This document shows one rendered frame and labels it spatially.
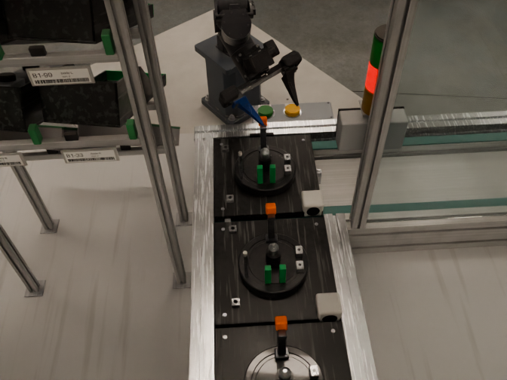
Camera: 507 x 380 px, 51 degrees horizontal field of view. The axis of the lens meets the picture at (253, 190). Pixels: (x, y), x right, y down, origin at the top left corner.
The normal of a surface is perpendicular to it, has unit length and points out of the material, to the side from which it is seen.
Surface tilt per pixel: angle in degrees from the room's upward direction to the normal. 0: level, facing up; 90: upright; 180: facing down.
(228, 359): 0
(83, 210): 0
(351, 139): 90
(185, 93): 0
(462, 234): 90
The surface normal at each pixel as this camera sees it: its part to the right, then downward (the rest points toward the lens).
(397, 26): 0.05, 0.77
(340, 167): -0.02, -0.64
